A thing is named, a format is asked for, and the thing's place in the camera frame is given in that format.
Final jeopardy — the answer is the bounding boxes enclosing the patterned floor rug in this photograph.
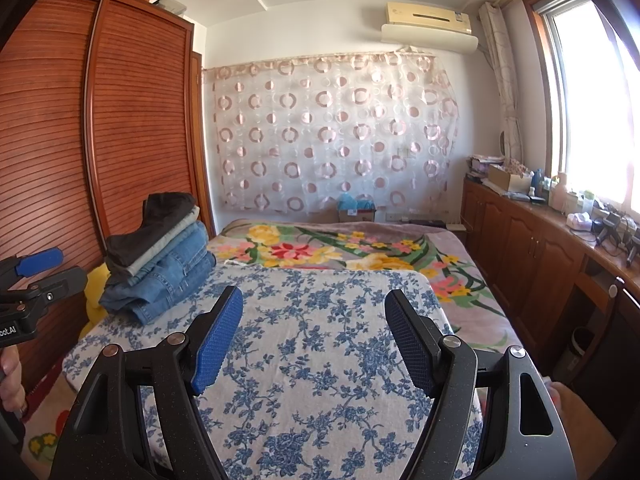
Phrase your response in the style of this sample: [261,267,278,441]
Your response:
[20,375,76,476]

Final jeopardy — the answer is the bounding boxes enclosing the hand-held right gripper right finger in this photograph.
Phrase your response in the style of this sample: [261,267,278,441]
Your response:
[384,288,580,480]

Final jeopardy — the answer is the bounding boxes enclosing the white air deflector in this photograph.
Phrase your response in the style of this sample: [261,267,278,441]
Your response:
[380,22,479,55]

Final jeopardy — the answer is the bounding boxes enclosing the beige patterned window curtain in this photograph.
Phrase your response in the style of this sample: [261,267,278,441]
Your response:
[477,2,525,163]

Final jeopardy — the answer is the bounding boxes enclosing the colourful floral blanket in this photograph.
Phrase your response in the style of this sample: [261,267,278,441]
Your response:
[207,219,516,356]

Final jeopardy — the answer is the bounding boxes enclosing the black hair dryer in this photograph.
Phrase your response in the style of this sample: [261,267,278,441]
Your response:
[592,212,640,266]

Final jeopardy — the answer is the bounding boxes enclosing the wooden window cabinet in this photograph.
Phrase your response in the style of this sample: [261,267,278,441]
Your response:
[460,175,640,411]

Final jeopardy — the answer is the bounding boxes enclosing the white bottle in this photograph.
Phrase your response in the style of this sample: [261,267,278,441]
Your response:
[549,172,571,211]

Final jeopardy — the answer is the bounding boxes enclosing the bright window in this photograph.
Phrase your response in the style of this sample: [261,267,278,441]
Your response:
[525,0,640,221]

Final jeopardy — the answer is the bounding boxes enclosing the grey-green folded pants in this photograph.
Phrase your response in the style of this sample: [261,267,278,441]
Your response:
[127,220,208,278]

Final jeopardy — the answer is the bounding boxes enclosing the wooden slatted wardrobe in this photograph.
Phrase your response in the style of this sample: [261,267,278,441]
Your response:
[0,0,218,401]

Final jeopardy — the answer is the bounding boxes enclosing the blue floral bed sheet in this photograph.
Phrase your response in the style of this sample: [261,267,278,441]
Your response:
[60,264,486,480]

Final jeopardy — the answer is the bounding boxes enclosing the black pants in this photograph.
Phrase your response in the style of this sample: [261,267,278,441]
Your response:
[107,192,198,276]

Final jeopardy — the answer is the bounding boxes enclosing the stack of papers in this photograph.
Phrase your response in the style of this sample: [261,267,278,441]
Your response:
[465,155,506,181]

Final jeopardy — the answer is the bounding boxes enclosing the dark trash bin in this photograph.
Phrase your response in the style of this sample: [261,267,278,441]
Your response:
[557,327,596,386]

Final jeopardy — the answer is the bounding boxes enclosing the white air conditioner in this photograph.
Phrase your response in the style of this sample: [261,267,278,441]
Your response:
[384,1,473,28]

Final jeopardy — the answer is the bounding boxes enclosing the circle-patterned sheer curtain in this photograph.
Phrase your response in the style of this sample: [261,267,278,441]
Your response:
[202,52,461,213]

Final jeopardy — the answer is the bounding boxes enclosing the yellow plush pillow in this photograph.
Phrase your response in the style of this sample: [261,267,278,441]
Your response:
[82,262,113,321]

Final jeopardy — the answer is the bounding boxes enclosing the olive folded pants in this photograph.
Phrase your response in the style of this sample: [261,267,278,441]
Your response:
[125,205,201,271]

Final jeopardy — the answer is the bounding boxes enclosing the blue folded jeans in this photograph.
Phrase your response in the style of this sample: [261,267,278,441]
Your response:
[99,252,217,326]
[107,230,211,291]

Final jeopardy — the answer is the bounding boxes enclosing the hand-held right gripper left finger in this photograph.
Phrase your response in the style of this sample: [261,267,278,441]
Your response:
[52,285,245,480]

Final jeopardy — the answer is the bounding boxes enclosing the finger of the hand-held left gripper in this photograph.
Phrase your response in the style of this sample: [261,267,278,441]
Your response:
[0,247,65,291]
[24,266,89,307]

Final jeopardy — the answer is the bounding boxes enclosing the person's left hand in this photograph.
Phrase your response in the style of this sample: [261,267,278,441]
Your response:
[0,345,28,416]

